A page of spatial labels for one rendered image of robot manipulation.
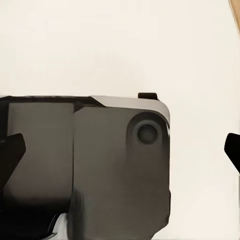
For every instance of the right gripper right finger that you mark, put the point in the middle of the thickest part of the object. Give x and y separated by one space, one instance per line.
232 149

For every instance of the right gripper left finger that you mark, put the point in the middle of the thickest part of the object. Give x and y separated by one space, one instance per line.
12 149

